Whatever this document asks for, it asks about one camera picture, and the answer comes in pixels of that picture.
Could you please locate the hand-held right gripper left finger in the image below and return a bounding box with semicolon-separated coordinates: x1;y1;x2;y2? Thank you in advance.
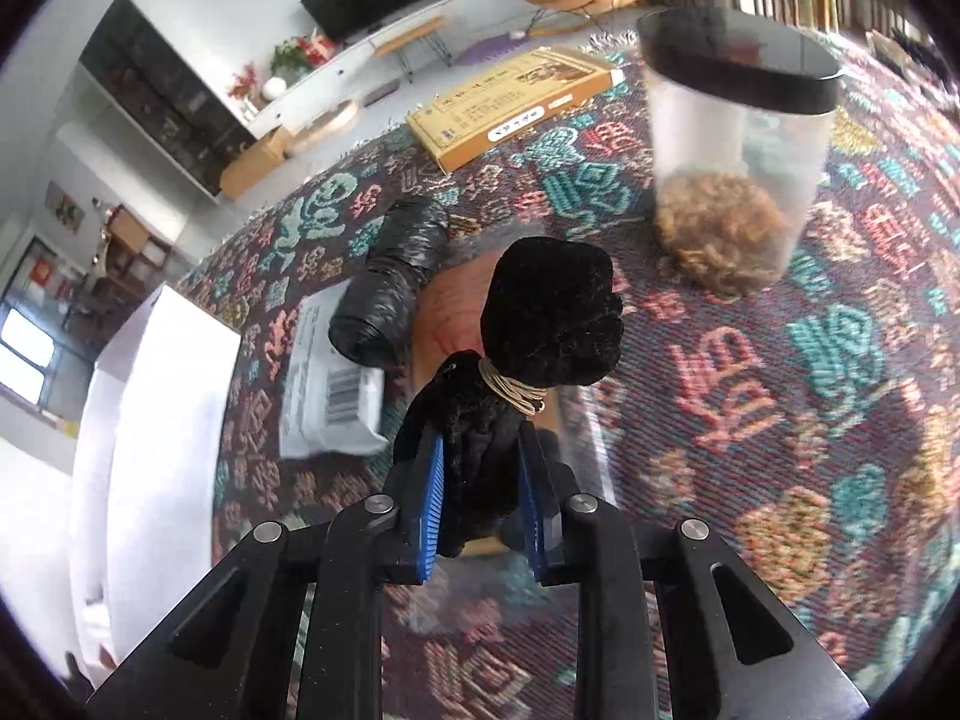
86;420;447;720

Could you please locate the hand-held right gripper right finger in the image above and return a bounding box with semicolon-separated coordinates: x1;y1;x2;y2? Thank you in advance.
517;420;871;720

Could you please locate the brown knit scarf bundle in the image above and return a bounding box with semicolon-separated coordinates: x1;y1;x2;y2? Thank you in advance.
411;255;571;556

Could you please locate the black velvet cloth bundle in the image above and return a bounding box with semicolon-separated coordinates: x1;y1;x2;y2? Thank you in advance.
401;236;625;557

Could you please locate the white mailer package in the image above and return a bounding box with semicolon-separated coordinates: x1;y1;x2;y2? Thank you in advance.
279;281;387;460

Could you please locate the black plastic bag roll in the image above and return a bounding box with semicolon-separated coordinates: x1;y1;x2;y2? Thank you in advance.
328;196;451;362

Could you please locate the printed woven blanket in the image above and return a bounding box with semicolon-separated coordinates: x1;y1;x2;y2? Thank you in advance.
176;30;960;720

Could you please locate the white storage box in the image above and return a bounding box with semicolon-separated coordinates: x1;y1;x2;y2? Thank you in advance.
71;285;242;680

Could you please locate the tan fuzzy clump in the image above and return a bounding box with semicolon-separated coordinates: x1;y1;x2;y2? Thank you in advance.
656;171;796;293

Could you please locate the tan cardboard box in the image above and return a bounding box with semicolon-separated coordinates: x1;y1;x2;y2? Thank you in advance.
219;126;293;200

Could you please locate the round wooden tray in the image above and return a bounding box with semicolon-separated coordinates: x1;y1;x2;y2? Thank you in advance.
289;99;359;155

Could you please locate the yellow flat box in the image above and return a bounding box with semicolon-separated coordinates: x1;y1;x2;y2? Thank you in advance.
405;45;626;175

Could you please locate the clear jar with black lid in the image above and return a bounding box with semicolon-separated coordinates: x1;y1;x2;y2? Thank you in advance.
636;7;845;295

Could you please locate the white television cabinet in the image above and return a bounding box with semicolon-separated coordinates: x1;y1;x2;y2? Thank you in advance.
244;0;541;140

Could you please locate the bushy green houseplant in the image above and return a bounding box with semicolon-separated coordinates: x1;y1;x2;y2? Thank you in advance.
270;36;312;80

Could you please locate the wooden bench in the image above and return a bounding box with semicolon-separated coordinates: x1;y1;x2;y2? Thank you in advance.
371;15;451;68

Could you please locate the dark display cabinet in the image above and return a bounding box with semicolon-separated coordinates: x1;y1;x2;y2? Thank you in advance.
79;0;260;196

